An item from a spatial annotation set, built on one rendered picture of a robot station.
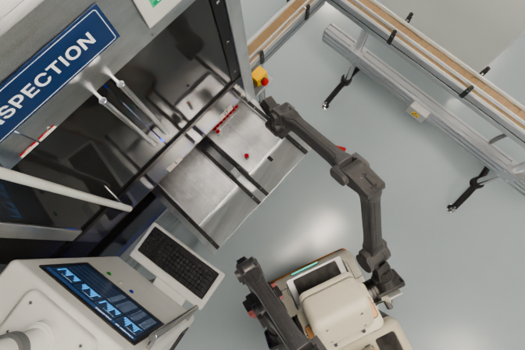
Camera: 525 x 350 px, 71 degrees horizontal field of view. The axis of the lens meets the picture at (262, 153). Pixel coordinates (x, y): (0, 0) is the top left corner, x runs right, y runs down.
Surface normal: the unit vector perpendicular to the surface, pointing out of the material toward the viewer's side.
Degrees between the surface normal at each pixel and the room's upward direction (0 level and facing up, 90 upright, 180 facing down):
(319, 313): 42
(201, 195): 0
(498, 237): 0
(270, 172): 0
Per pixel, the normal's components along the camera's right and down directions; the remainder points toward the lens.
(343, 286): -0.31, -0.78
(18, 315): -0.04, -0.25
